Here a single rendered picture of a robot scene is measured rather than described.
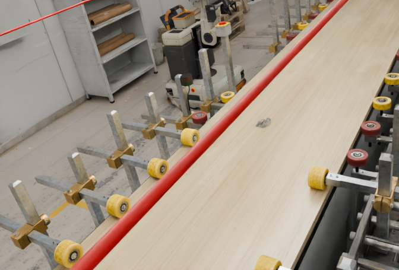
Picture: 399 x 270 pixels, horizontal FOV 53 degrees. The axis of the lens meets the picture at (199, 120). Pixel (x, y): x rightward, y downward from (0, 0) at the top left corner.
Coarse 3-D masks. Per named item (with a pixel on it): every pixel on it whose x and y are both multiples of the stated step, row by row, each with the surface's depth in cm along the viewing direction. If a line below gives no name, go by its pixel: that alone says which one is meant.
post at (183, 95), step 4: (176, 76) 209; (176, 80) 210; (180, 80) 209; (176, 84) 211; (180, 84) 210; (180, 88) 211; (180, 92) 212; (184, 92) 213; (180, 96) 214; (184, 96) 213; (180, 100) 216; (184, 100) 214; (180, 104) 217; (184, 104) 216; (184, 108) 217; (188, 108) 218; (184, 112) 219; (188, 112) 218; (192, 128) 224
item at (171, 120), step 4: (144, 112) 236; (144, 116) 233; (148, 116) 231; (160, 116) 227; (164, 116) 226; (168, 116) 225; (168, 120) 224; (172, 120) 222; (188, 120) 217; (188, 124) 216; (192, 124) 214; (196, 124) 213; (200, 124) 211; (204, 124) 212
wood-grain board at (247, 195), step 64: (384, 0) 330; (320, 64) 240; (384, 64) 224; (256, 128) 189; (320, 128) 179; (192, 192) 156; (256, 192) 149; (320, 192) 143; (128, 256) 133; (192, 256) 128; (256, 256) 123
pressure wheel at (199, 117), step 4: (196, 112) 213; (200, 112) 213; (204, 112) 212; (192, 116) 210; (196, 116) 210; (200, 116) 209; (204, 116) 208; (192, 120) 211; (196, 120) 208; (200, 120) 208; (204, 120) 209
